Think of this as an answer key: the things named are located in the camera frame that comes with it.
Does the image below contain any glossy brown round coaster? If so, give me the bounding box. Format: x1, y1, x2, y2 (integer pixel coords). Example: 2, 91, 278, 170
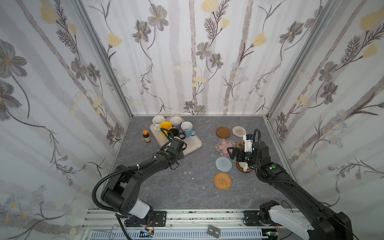
236, 161, 254, 174

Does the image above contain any grey-blue woven round coaster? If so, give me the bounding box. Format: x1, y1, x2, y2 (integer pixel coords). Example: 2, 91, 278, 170
215, 157, 233, 173

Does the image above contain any pink flower silicone coaster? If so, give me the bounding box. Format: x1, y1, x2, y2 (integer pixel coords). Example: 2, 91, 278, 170
215, 139, 236, 157

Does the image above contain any beige plastic tray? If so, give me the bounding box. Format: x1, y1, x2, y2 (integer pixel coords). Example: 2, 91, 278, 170
149, 115, 203, 156

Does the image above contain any multicolour woven round coaster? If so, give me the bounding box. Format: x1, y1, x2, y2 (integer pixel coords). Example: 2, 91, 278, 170
232, 126, 247, 138

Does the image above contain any blue floral mug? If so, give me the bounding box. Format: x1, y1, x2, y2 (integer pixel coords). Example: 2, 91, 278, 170
181, 121, 196, 138

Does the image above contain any dark brown round wooden coaster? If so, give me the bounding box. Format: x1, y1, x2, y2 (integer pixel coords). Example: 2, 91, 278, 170
216, 127, 232, 139

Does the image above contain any rattan wicker round coaster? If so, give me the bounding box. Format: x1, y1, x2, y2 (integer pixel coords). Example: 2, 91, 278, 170
214, 173, 232, 190

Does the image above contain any cork paw print coaster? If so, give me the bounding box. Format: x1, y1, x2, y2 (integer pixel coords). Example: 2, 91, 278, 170
236, 141, 245, 149

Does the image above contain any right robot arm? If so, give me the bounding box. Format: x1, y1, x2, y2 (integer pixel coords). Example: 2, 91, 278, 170
227, 142, 355, 240

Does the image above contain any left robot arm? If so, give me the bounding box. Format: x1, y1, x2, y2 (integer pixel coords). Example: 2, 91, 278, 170
92, 138, 188, 225

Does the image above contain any black cup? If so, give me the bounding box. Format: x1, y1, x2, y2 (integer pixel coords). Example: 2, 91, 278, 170
169, 128, 186, 140

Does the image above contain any yellow cup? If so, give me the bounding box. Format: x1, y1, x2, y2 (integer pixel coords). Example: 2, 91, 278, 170
160, 122, 173, 137

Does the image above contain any lavender white cup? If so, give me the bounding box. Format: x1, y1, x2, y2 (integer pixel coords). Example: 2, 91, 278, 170
170, 116, 183, 131

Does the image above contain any brown bottle orange cap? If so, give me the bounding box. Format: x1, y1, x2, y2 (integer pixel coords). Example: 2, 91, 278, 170
143, 130, 151, 143

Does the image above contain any white speckled mug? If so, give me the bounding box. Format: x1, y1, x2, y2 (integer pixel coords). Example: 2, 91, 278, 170
152, 115, 165, 132

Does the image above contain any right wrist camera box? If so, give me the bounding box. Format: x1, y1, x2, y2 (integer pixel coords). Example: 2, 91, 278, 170
243, 134, 254, 153

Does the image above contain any aluminium frame rail base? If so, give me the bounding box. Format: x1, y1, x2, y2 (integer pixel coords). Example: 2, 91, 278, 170
81, 209, 300, 240

